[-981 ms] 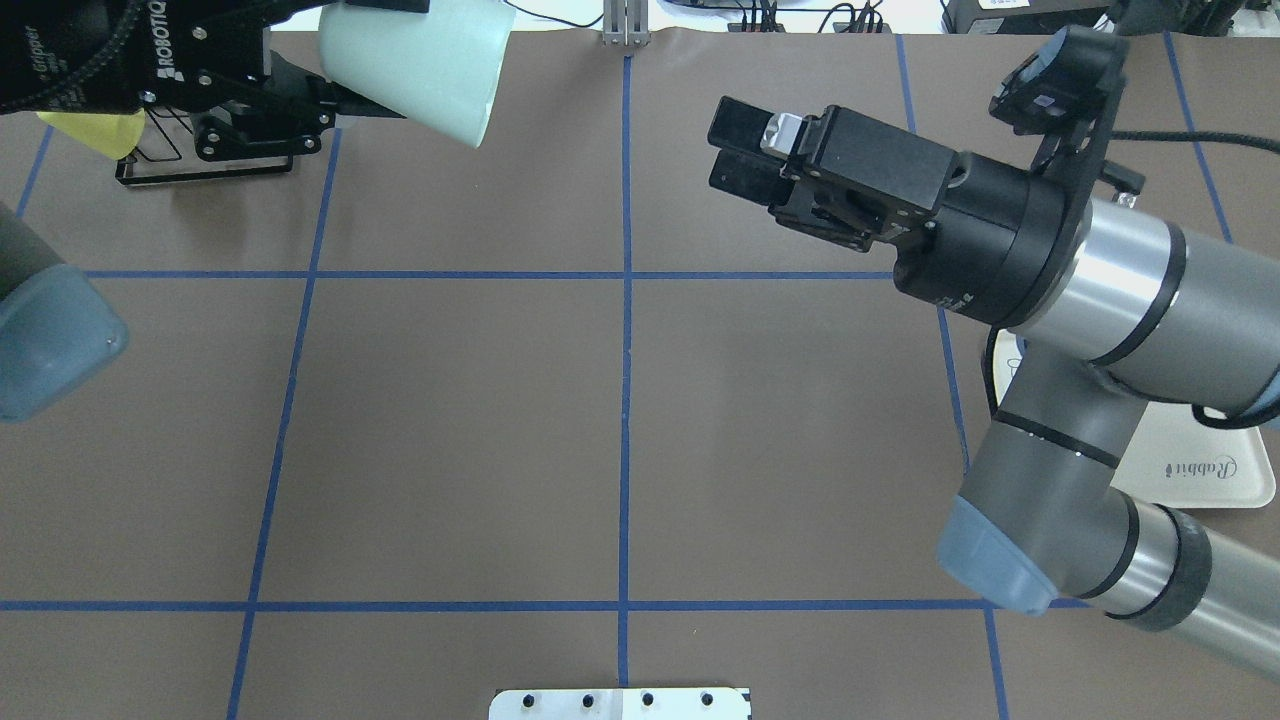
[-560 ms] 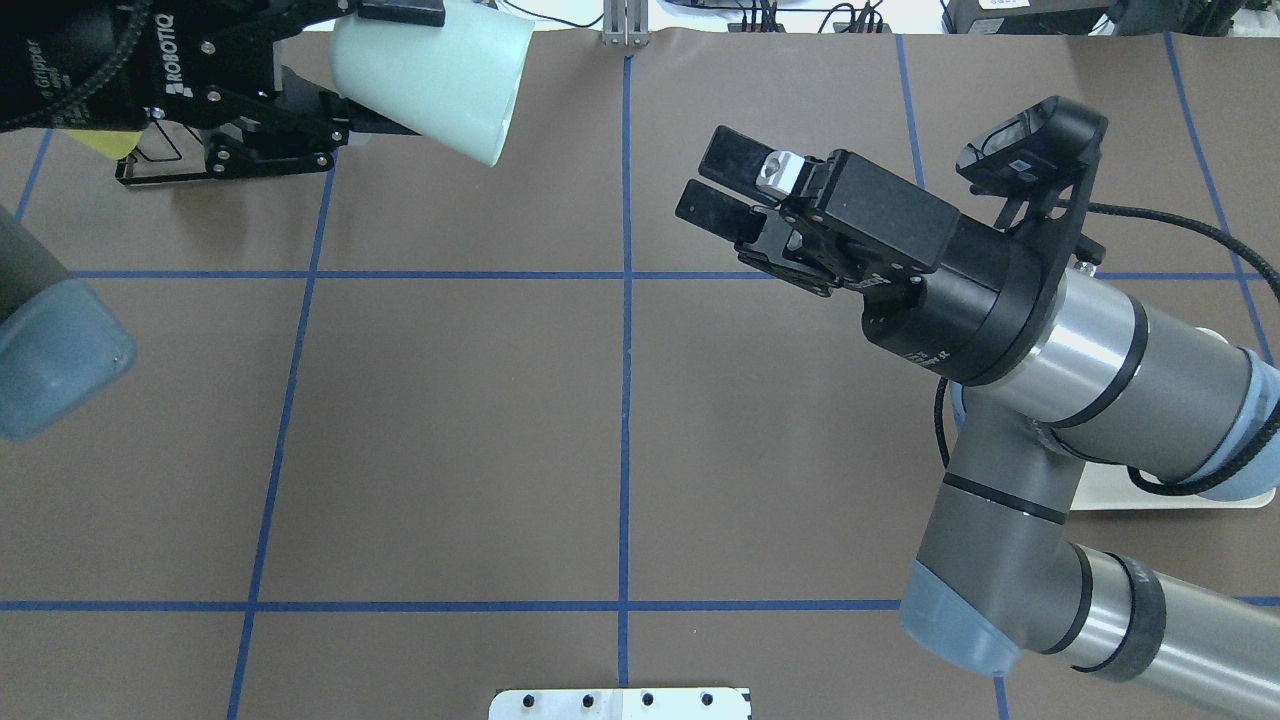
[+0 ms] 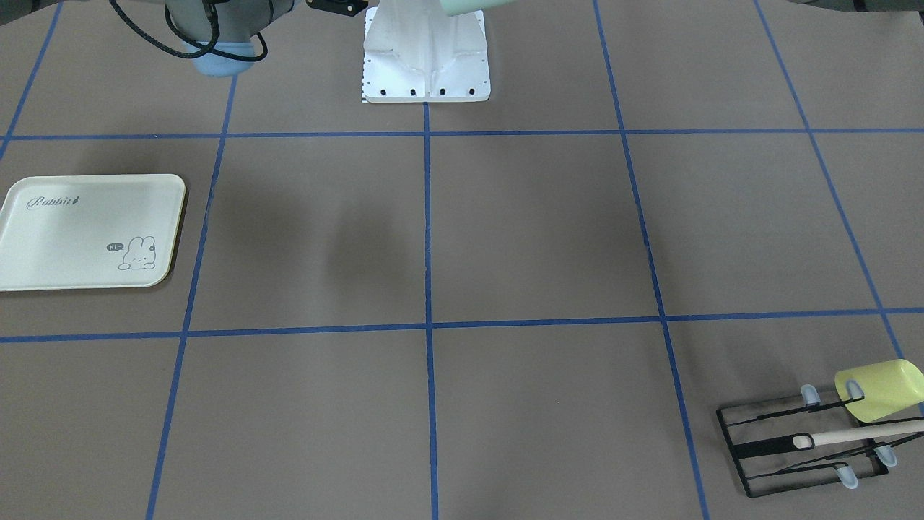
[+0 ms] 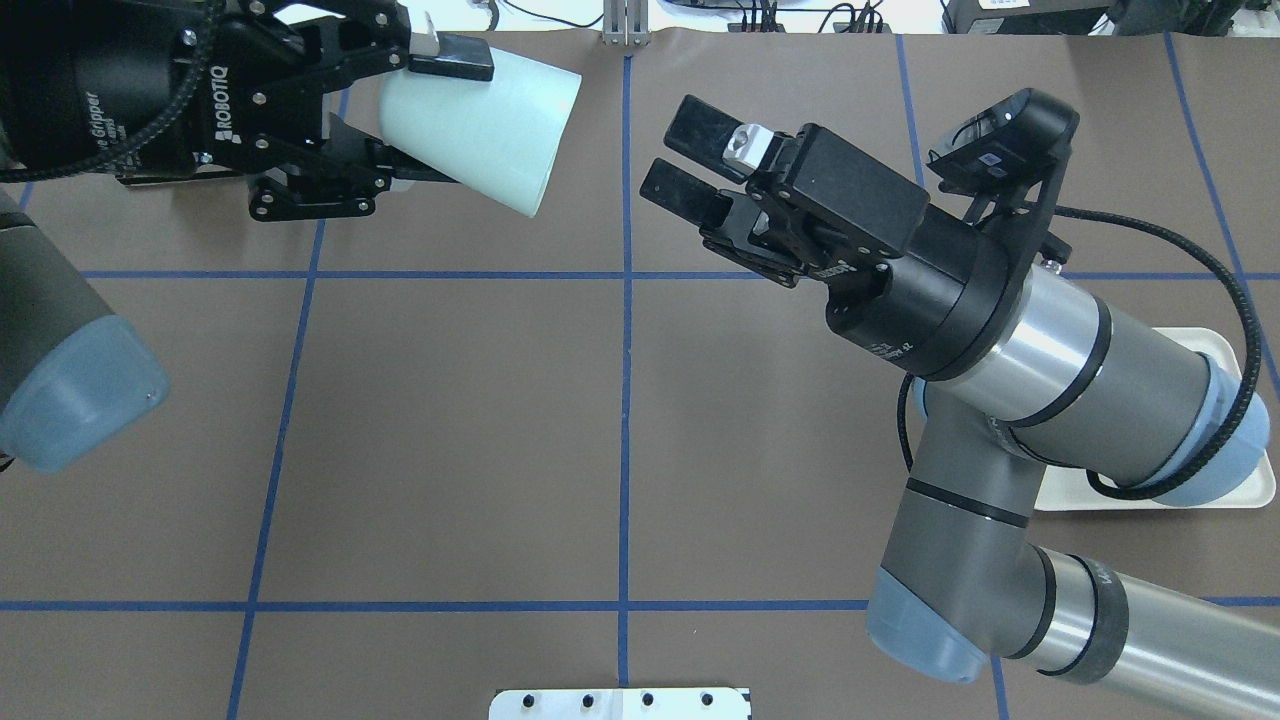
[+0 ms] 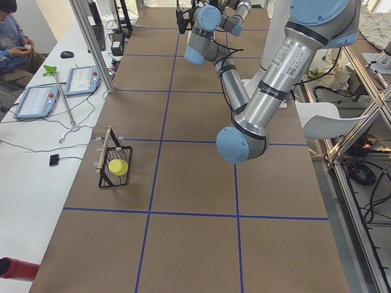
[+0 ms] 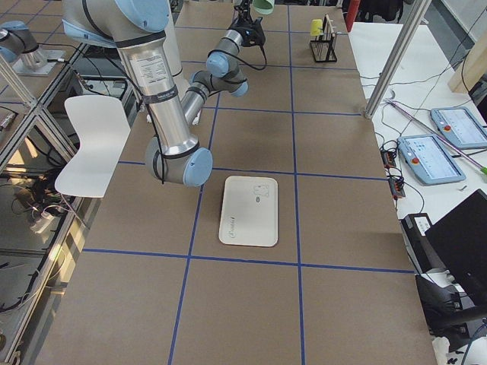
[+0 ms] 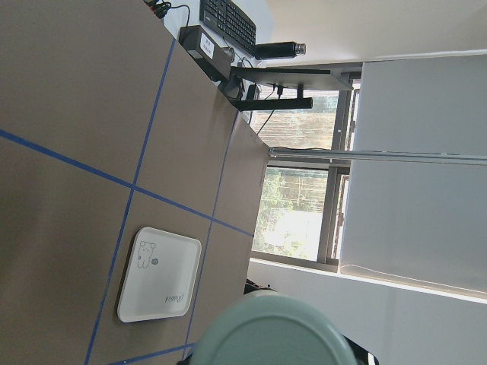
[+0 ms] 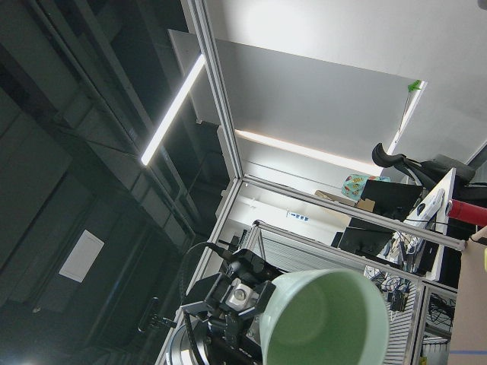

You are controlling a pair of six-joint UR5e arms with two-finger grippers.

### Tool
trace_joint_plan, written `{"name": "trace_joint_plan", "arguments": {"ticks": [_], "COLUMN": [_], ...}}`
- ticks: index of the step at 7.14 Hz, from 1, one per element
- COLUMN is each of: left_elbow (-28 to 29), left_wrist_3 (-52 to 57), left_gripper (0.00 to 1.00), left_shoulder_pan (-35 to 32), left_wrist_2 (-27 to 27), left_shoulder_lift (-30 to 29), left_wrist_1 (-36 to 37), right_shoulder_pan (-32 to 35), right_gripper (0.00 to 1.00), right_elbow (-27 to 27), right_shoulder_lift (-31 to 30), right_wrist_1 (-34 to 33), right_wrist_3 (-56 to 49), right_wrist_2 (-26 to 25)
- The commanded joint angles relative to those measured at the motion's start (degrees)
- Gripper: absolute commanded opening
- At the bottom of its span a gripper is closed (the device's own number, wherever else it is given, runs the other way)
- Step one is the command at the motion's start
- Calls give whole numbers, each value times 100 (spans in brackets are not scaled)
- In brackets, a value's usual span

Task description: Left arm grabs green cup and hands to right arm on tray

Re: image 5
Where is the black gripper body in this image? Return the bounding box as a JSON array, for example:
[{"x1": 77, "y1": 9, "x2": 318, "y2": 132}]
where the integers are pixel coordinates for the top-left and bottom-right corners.
[{"x1": 175, "y1": 7, "x2": 196, "y2": 34}]

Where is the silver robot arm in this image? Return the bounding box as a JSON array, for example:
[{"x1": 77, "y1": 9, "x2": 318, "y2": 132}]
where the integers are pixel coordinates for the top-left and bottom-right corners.
[
  {"x1": 176, "y1": 1, "x2": 361, "y2": 163},
  {"x1": 191, "y1": 0, "x2": 252, "y2": 36}
]

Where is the yellow plastic cup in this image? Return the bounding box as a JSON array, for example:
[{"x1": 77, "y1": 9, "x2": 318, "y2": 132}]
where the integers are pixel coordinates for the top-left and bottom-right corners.
[{"x1": 108, "y1": 159, "x2": 129, "y2": 176}]

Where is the black labelled box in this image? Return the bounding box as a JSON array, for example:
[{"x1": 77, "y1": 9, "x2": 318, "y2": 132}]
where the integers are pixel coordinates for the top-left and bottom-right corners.
[{"x1": 111, "y1": 33, "x2": 125, "y2": 56}]

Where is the black keyboard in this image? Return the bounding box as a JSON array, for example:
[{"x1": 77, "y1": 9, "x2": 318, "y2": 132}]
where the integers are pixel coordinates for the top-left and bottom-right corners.
[{"x1": 91, "y1": 24, "x2": 106, "y2": 51}]

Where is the teach pendant tablet far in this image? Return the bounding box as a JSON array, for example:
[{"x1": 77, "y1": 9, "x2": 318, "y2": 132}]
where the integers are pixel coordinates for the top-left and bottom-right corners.
[{"x1": 64, "y1": 66, "x2": 101, "y2": 97}]

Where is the teach pendant tablet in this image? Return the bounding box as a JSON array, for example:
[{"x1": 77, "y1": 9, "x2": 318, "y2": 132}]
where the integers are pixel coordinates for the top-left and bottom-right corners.
[
  {"x1": 13, "y1": 85, "x2": 59, "y2": 120},
  {"x1": 64, "y1": 66, "x2": 101, "y2": 97}
]

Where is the black computer mouse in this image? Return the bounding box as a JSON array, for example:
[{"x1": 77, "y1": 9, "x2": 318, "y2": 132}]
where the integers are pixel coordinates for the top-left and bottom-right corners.
[{"x1": 60, "y1": 51, "x2": 75, "y2": 59}]

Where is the metal reacher grabber tool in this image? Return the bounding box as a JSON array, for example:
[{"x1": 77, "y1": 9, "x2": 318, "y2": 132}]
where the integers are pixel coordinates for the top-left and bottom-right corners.
[{"x1": 43, "y1": 65, "x2": 94, "y2": 144}]

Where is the teach pendant tablet near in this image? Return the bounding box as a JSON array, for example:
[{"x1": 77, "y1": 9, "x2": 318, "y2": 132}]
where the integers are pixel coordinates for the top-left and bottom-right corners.
[{"x1": 13, "y1": 85, "x2": 59, "y2": 120}]

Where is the white chair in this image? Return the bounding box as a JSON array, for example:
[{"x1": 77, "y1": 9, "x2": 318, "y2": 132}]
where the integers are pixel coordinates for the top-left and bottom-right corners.
[{"x1": 295, "y1": 101, "x2": 368, "y2": 139}]

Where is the seated person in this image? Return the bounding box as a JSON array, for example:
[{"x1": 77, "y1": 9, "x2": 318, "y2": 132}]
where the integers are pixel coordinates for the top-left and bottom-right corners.
[{"x1": 1, "y1": 0, "x2": 45, "y2": 89}]

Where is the small black device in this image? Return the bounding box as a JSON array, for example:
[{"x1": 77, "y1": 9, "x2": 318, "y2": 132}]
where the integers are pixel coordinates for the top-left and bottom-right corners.
[{"x1": 49, "y1": 154, "x2": 60, "y2": 167}]

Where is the red cylinder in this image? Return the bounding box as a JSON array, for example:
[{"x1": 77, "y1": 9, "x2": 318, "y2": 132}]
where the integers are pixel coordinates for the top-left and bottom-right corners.
[{"x1": 1, "y1": 257, "x2": 40, "y2": 281}]

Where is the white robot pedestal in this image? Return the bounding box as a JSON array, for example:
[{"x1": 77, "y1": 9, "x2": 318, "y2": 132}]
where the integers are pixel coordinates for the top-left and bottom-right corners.
[{"x1": 243, "y1": 0, "x2": 291, "y2": 98}]

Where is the aluminium frame post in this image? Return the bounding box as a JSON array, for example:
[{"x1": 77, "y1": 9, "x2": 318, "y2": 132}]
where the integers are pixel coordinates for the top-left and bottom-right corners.
[{"x1": 69, "y1": 0, "x2": 114, "y2": 93}]

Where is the black wire cup rack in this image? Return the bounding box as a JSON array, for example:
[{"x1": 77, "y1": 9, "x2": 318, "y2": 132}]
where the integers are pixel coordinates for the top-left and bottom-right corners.
[{"x1": 95, "y1": 126, "x2": 133, "y2": 189}]

